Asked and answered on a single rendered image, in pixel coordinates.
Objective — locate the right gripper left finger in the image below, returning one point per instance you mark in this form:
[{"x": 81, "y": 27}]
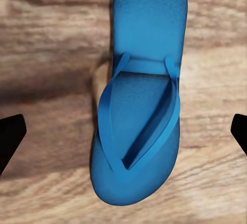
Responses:
[{"x": 12, "y": 131}]

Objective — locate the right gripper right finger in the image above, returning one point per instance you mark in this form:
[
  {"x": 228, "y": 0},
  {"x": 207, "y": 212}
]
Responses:
[{"x": 239, "y": 130}]

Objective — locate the sandal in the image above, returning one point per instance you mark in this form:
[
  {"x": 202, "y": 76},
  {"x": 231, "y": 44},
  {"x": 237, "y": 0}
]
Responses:
[{"x": 138, "y": 132}]

